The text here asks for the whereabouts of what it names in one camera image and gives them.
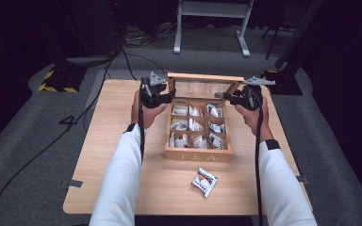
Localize right hand-held gripper black cable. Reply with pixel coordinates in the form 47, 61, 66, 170
255, 106, 265, 226

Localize thin black floor cable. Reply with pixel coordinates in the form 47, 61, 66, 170
121, 46, 169, 81

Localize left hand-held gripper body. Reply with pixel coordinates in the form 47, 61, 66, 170
139, 71, 168, 110

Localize hand-held gripper black cable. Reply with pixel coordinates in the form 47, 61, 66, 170
138, 103, 146, 166
255, 106, 265, 226

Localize group of tea bag sachets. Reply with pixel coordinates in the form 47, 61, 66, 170
169, 105, 227, 151

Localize person's left hand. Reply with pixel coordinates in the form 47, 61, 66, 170
130, 89, 170, 130

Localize white colourful tea bag packet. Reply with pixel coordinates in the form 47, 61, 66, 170
190, 167, 219, 199

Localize long black floor cable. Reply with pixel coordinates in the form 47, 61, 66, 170
0, 56, 118, 226

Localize white desk frame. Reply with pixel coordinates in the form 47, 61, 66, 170
173, 0, 255, 58

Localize black tripod legs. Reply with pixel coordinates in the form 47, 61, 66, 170
261, 25, 297, 61

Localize left hand-held gripper black cable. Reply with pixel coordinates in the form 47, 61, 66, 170
138, 103, 146, 166

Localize black yellow striped stand base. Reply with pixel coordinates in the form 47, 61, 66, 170
260, 69, 304, 96
38, 64, 88, 94

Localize person's right hand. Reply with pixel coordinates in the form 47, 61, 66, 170
234, 95, 274, 144

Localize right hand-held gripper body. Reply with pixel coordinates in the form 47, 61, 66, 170
239, 75, 277, 111

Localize grey slanted metal pole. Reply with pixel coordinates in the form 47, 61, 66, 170
274, 0, 326, 71

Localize wooden tea box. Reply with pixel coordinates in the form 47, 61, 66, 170
163, 72, 246, 164

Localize bundle of floor cables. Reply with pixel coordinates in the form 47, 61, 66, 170
122, 22, 181, 49

